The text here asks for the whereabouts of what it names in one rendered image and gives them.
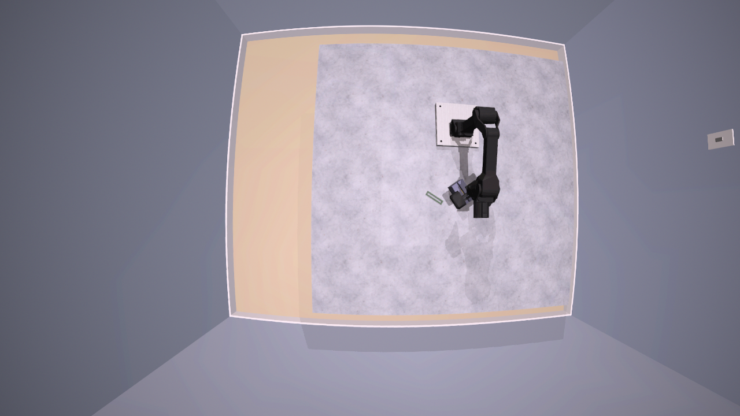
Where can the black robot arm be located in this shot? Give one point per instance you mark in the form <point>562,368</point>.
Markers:
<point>487,188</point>

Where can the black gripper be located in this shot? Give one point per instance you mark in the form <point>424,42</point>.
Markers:
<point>458,200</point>

